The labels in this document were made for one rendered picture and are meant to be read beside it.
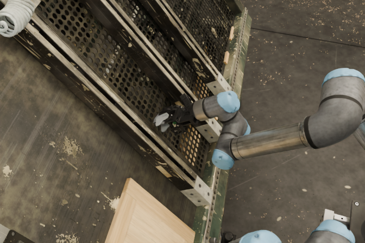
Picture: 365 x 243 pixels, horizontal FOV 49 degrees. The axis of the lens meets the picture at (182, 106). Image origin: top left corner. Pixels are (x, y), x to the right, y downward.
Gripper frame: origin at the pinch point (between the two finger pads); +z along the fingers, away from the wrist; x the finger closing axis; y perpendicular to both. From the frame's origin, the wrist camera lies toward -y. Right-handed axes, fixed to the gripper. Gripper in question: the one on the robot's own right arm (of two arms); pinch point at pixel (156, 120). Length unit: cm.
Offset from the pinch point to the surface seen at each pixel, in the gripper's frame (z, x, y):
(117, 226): 0.5, -0.7, 45.3
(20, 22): -19, -64, 29
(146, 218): 1.0, 10.8, 36.2
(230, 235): -5, 54, 21
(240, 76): -2, 45, -71
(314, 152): -4, 145, -89
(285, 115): 13, 133, -121
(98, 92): -5.1, -30.9, 15.6
